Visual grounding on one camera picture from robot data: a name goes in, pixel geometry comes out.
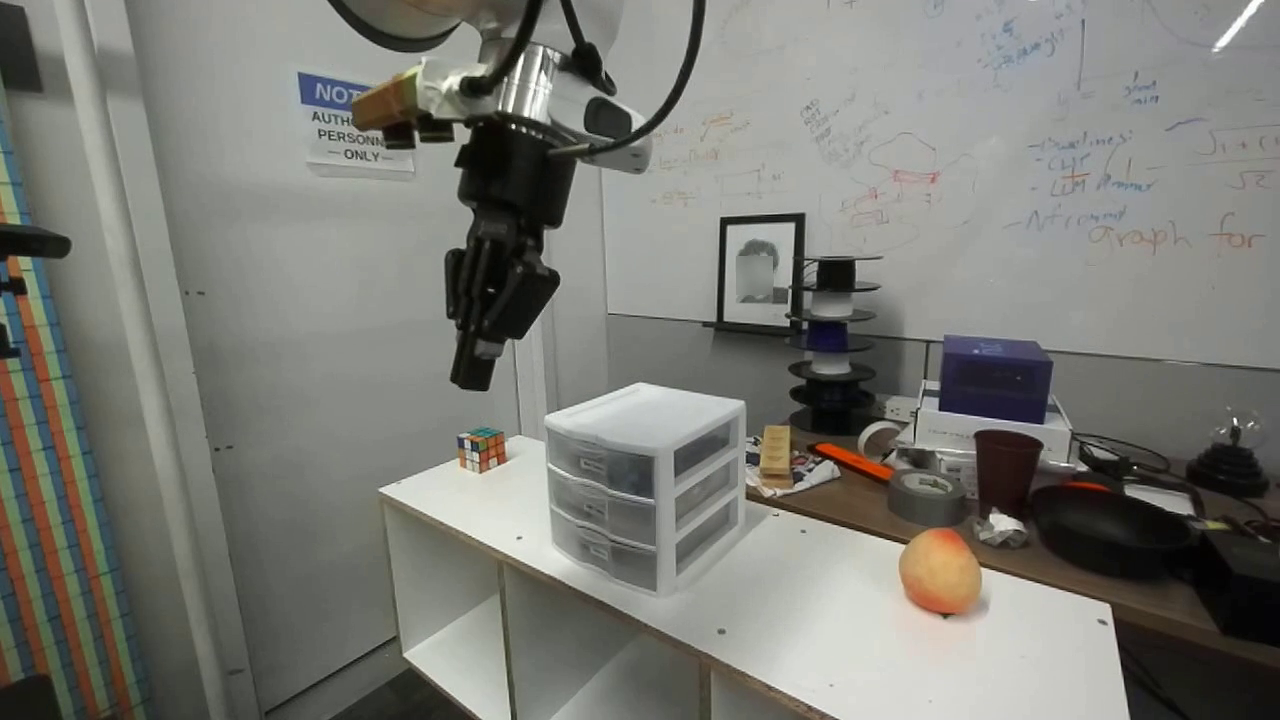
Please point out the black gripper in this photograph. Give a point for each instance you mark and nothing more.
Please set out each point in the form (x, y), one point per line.
(515, 173)

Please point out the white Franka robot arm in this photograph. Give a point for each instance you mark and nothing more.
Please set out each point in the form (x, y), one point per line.
(535, 80)

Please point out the white three-drawer plastic cabinet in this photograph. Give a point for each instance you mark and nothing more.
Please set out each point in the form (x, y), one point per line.
(655, 419)

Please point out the Rubik's cube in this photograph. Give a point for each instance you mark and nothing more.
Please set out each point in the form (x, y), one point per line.
(483, 447)

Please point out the blue white notice sign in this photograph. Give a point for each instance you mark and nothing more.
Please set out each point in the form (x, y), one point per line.
(324, 115)

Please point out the black framed portrait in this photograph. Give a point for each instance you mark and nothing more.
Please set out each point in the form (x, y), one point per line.
(760, 270)

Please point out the white door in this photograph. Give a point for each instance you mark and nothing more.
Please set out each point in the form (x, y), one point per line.
(264, 464)

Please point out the wooden block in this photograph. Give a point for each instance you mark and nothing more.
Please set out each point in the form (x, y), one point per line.
(777, 452)

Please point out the black stacked spool tower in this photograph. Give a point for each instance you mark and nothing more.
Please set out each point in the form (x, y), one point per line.
(834, 373)

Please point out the printed paper sheet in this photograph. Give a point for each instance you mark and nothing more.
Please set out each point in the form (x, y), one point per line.
(805, 476)

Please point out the orange tool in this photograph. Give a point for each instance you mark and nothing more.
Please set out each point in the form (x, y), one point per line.
(854, 463)

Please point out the brown wooden desk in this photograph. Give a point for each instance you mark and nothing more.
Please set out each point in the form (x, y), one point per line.
(854, 513)

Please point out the white cube shelf unit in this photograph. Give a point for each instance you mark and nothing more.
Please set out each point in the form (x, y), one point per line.
(803, 641)

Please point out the white flat box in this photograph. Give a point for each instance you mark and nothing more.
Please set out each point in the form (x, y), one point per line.
(944, 429)

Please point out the whiteboard with writing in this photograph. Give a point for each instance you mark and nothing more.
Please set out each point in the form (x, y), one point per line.
(960, 163)

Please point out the purple box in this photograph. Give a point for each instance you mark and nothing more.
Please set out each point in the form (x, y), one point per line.
(992, 379)

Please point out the orange peach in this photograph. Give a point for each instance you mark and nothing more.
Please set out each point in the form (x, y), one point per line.
(941, 571)

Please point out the dark red cup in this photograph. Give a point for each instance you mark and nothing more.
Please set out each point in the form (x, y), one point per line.
(1005, 469)

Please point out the crumpled foil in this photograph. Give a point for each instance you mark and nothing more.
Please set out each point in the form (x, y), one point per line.
(1002, 528)

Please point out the black frying pan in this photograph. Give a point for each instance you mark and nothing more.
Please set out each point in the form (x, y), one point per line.
(1110, 534)

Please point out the black round stand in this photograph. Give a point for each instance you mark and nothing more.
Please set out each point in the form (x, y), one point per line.
(1224, 464)

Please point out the black box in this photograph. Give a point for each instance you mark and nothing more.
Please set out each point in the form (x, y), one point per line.
(1242, 581)

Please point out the gold wrist camera bar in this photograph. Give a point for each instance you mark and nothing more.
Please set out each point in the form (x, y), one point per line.
(393, 105)

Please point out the grey duct tape roll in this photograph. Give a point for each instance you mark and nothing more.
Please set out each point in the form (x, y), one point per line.
(925, 503)

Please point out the colourful striped wall panel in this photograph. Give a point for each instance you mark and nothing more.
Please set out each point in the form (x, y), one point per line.
(54, 534)

